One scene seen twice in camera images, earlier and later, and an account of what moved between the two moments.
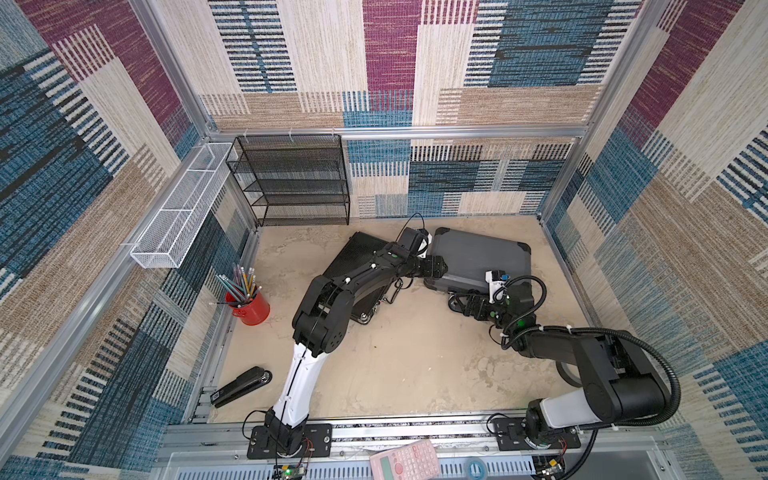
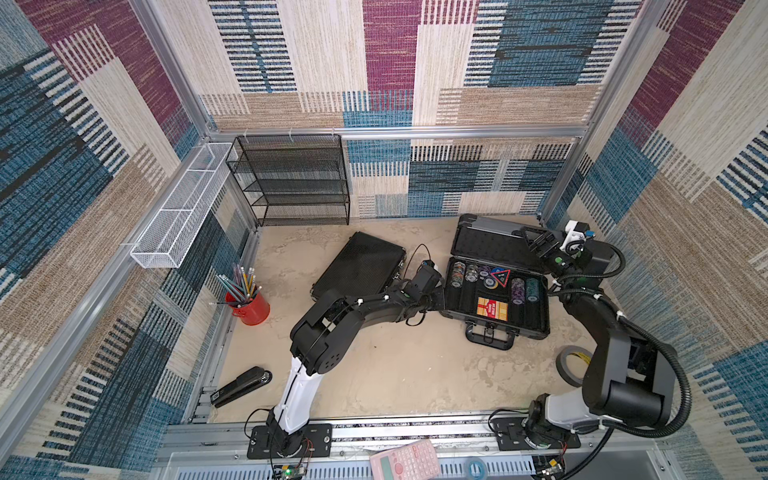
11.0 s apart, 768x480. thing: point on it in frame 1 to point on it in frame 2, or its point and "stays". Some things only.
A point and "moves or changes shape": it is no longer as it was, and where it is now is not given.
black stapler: (251, 379) stays
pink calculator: (414, 461) stays
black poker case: (470, 255) moves or changes shape
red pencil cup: (252, 312) stays
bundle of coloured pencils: (242, 289) stays
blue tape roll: (476, 468) stays
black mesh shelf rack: (292, 179) stays
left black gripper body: (421, 270) to (437, 305)
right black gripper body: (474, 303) to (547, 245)
